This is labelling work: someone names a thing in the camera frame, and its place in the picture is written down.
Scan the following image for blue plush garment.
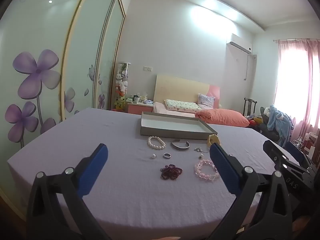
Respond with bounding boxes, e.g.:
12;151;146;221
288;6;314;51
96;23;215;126
266;104;294;141

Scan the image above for pink nightstand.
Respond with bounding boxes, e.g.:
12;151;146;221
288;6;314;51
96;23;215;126
127;101;154;115

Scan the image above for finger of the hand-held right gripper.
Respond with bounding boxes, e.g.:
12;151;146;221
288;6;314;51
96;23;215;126
262;139;308;195
284;141;315;172

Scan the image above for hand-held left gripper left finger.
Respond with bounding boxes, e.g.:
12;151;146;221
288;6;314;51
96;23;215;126
26;143;111;240

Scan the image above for white pearl bracelet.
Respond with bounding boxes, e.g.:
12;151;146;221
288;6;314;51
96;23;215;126
147;136;167;151

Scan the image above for wire rack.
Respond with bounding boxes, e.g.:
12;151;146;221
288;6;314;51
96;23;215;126
292;132;320;161

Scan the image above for dark wooden chair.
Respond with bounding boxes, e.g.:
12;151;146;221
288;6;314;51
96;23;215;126
243;98;258;117

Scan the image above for pink pillow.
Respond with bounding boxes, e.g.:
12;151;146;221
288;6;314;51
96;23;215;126
195;108;250;128

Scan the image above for dark red bead bracelet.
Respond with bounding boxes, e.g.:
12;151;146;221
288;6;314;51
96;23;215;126
160;164;183;181

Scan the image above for yellow plush toy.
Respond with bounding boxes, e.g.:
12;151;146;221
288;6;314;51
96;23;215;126
114;96;127;110

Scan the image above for red and yellow toys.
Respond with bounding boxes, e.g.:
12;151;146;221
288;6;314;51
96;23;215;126
248;116;262;128

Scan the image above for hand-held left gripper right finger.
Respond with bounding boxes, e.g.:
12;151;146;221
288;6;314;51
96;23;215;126
207;142;293;240

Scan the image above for pink curtain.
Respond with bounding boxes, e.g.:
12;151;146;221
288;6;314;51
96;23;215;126
273;38;320;140

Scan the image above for white and blue pillow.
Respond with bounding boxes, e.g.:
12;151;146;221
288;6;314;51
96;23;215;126
197;93;216;108

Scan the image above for grey shallow cardboard box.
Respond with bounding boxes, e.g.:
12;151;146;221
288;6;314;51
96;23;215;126
140;111;218;141

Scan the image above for white air conditioner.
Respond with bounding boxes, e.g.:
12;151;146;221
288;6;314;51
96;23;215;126
226;33;252;54

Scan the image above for yellow wrist watch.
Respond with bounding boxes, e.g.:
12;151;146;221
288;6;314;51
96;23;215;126
208;134;223;147

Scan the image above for floral sliding door wardrobe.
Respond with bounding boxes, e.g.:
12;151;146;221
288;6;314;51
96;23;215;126
0;0;127;205

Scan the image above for cream patterned pillow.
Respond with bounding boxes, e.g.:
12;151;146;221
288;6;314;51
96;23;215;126
164;99;202;111

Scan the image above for cream and pink headboard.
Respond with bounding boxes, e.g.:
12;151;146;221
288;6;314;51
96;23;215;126
153;74;221;109

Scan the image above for clear tube of plush toys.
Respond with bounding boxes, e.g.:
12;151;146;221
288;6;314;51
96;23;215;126
114;62;132;110

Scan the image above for pink bead bracelet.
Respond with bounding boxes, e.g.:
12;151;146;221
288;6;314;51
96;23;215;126
194;159;220;180

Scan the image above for lilac tablecloth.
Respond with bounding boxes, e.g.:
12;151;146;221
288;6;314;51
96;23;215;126
7;107;302;233

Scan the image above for wide silver cuff bangle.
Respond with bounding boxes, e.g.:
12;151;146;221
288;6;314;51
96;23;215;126
171;139;191;151

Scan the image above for air conditioner pipe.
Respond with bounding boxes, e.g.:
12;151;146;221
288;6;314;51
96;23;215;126
243;53;258;82

